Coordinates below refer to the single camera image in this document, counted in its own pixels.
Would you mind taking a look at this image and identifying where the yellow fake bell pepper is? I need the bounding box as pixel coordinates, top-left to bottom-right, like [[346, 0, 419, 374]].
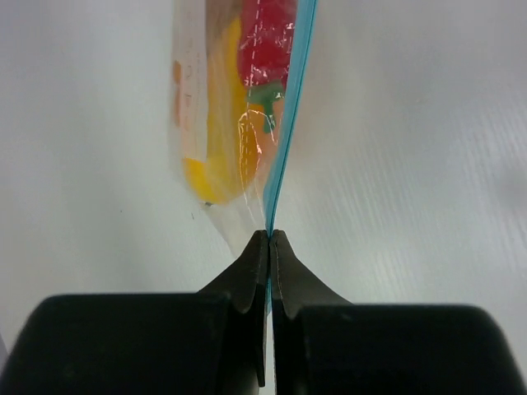
[[183, 18, 264, 205]]

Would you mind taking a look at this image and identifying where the red fake chili pepper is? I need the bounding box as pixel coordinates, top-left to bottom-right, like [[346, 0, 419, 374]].
[[237, 0, 297, 133]]

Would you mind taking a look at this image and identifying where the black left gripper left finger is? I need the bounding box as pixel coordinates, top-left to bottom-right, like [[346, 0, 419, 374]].
[[1, 230, 268, 394]]

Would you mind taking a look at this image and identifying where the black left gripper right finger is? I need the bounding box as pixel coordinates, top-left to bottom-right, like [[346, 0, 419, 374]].
[[269, 230, 526, 394]]

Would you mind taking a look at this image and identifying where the clear zip top bag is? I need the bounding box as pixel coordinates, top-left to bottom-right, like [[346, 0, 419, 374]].
[[166, 0, 319, 395]]

